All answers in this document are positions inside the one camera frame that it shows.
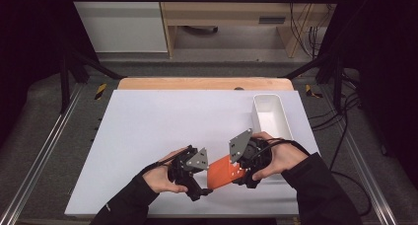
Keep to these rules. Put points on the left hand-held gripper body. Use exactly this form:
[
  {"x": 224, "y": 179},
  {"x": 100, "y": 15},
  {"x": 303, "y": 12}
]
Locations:
[{"x": 184, "y": 170}]

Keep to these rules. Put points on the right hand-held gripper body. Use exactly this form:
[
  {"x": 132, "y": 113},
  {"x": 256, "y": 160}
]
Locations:
[{"x": 254, "y": 156}]

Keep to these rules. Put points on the orange phone case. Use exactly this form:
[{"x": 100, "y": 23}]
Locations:
[{"x": 222, "y": 174}]

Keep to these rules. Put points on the person's left hand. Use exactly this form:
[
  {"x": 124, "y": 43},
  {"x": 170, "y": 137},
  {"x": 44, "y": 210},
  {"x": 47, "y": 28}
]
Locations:
[{"x": 159, "y": 180}]

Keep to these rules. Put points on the person's right hand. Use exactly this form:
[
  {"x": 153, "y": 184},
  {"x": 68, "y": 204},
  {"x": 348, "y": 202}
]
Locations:
[{"x": 286, "y": 159}]

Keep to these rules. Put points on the white plastic bin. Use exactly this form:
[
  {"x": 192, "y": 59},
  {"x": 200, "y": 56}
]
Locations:
[{"x": 271, "y": 114}]

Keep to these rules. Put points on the white table board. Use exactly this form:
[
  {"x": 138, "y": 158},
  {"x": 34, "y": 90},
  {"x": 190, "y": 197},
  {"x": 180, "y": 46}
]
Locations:
[{"x": 148, "y": 126}]

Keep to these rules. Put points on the wooden table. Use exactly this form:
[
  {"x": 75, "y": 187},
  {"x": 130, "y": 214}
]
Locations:
[{"x": 184, "y": 83}]

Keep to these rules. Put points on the wooden desk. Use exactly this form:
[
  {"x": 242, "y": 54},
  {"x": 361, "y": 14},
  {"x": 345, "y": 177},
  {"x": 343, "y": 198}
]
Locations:
[{"x": 223, "y": 13}]

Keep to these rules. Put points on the white cabinet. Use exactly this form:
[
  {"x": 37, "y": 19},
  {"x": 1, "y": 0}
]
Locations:
[{"x": 121, "y": 27}]

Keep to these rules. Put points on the black diagonal frame strut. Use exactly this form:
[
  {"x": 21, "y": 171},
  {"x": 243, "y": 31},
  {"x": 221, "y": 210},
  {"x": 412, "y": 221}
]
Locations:
[
  {"x": 98, "y": 67},
  {"x": 305, "y": 67}
]

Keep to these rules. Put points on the black frame post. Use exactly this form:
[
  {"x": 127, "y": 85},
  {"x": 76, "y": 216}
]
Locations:
[
  {"x": 64, "y": 83},
  {"x": 337, "y": 87}
]

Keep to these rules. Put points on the aluminium rail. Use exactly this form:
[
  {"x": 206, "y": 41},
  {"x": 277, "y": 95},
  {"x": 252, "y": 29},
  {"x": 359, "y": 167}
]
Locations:
[
  {"x": 42, "y": 152},
  {"x": 368, "y": 172}
]

